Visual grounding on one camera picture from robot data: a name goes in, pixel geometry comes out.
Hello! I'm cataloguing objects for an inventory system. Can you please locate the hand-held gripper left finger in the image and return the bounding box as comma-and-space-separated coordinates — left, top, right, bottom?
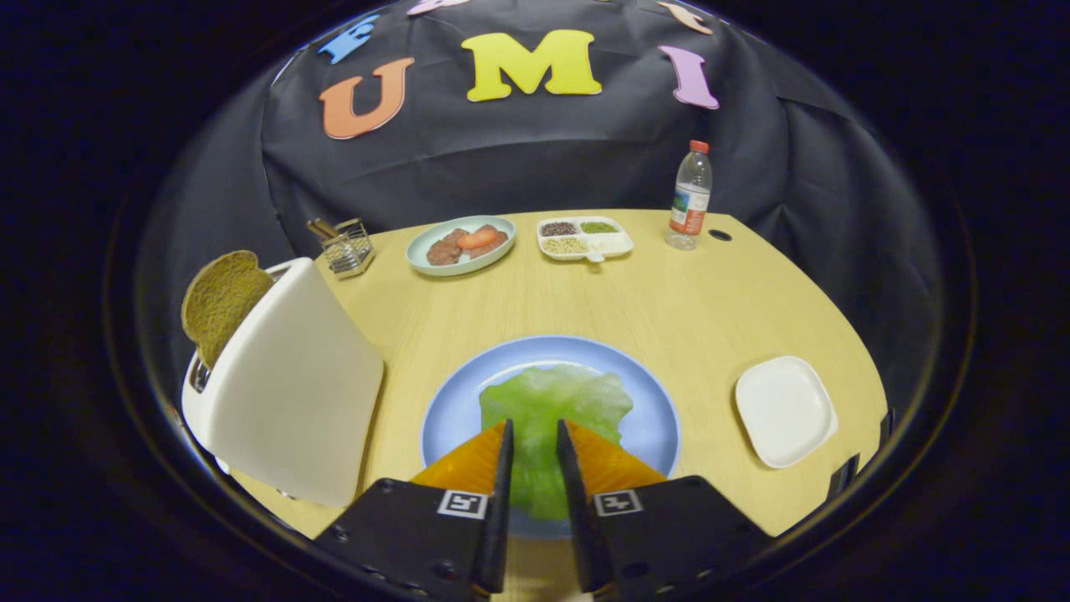
313, 418, 515, 602

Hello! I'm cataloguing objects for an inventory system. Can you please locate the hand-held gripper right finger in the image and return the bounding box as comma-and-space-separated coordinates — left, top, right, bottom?
556, 418, 776, 602

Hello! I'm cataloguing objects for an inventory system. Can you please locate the green lettuce leaf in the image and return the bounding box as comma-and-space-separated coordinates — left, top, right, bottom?
479, 364, 634, 521

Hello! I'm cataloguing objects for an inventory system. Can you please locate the brown toast slice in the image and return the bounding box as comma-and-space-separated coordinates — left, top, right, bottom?
181, 249, 275, 369

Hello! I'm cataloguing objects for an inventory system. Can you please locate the light blue round plate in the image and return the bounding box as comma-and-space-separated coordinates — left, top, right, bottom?
420, 335, 682, 540

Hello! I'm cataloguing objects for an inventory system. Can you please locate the white square plate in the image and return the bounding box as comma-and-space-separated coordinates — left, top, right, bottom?
734, 355, 839, 469

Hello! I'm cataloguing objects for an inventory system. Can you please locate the white toaster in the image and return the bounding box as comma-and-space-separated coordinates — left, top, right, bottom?
181, 257, 385, 508

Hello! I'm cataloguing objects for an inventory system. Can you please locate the brown meat slice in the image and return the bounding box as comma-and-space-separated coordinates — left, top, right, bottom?
468, 224, 509, 258
426, 230, 465, 267

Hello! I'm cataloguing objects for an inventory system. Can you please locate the white divided tray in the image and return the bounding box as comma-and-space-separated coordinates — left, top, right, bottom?
537, 216, 634, 263

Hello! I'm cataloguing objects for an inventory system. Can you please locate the pale green round plate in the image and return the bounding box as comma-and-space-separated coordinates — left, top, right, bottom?
406, 215, 517, 277

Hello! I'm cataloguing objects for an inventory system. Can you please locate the clear plastic water bottle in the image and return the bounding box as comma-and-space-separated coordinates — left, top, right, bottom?
665, 140, 714, 252

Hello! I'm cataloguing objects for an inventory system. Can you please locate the black backdrop cloth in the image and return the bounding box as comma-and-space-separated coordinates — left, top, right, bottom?
138, 0, 945, 419

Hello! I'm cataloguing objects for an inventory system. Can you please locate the metal wire basket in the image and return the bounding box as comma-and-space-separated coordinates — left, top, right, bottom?
321, 218, 375, 278

